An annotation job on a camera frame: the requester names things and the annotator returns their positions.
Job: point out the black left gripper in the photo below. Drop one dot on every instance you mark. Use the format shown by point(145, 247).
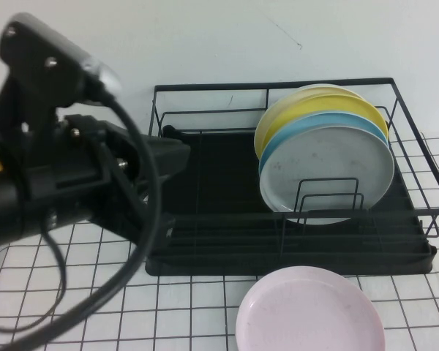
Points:
point(77, 168)

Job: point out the pink plate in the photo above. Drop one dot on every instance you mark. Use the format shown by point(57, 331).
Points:
point(303, 314)

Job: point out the left grey black robot arm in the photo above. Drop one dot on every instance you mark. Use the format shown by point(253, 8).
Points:
point(0, 212)

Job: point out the cream plate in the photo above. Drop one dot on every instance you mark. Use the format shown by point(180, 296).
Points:
point(259, 137)

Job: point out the blue plate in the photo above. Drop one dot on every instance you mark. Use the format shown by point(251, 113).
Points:
point(278, 142)

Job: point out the grey plate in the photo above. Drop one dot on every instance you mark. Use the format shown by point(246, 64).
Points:
point(325, 161)

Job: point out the yellow plate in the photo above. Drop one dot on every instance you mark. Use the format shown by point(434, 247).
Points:
point(314, 106)

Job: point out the black plastic drip tray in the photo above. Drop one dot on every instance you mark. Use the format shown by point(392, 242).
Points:
point(223, 164)

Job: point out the white grid tablecloth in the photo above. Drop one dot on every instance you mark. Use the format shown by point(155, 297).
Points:
point(168, 311)

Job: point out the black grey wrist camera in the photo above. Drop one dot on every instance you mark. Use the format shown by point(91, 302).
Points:
point(40, 62)

